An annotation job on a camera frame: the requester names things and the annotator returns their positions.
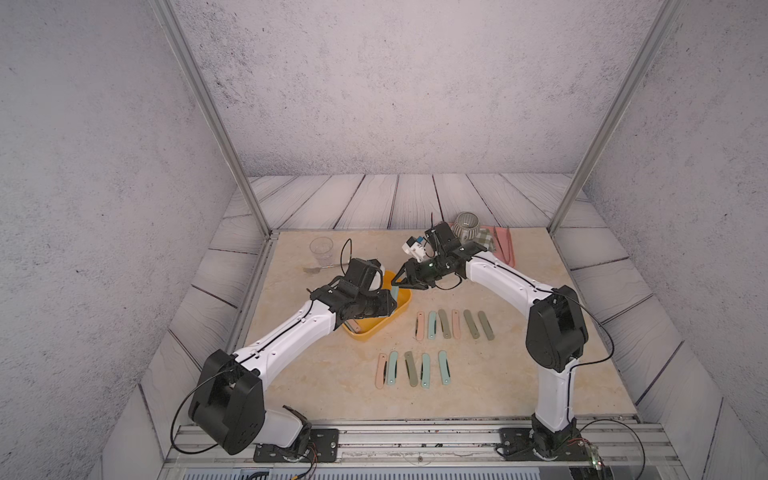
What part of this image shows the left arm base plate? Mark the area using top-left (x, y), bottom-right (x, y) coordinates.
top-left (253, 428), bottom-right (339, 463)

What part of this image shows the aluminium rail base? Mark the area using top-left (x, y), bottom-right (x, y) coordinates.
top-left (159, 418), bottom-right (688, 479)

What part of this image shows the left aluminium frame post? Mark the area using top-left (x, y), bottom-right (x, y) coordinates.
top-left (150, 0), bottom-right (272, 237)

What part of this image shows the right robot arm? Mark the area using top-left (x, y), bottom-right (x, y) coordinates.
top-left (392, 247), bottom-right (589, 459)

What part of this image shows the aluminium frame post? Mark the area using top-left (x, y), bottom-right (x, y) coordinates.
top-left (547, 0), bottom-right (684, 237)
top-left (150, 0), bottom-right (272, 237)

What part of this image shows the wooden handled spoon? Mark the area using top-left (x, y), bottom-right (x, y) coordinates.
top-left (303, 264), bottom-right (343, 275)

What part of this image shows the teal folding fruit knife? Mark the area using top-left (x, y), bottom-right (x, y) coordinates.
top-left (386, 351), bottom-right (398, 385)

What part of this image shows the green checkered cloth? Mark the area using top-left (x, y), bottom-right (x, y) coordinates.
top-left (474, 228), bottom-right (497, 252)

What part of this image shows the yellow plastic storage box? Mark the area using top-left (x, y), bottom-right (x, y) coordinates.
top-left (341, 288), bottom-right (412, 341)

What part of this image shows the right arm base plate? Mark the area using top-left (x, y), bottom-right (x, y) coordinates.
top-left (494, 427), bottom-right (589, 462)

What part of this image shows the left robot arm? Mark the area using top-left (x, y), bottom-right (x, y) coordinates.
top-left (188, 285), bottom-right (397, 457)

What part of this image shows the striped ceramic cup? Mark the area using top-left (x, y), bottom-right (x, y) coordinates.
top-left (452, 212), bottom-right (480, 243)

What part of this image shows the right aluminium frame post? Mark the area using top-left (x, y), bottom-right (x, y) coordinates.
top-left (547, 0), bottom-right (684, 237)

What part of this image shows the pink plastic tray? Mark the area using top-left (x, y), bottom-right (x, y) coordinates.
top-left (475, 226), bottom-right (516, 267)

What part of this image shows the clear plastic cup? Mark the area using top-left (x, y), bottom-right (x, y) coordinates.
top-left (309, 236), bottom-right (334, 267)

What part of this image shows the pink folding fruit knife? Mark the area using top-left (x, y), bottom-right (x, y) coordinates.
top-left (414, 311), bottom-right (426, 342)

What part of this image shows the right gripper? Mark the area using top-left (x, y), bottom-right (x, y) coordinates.
top-left (388, 255), bottom-right (446, 291)

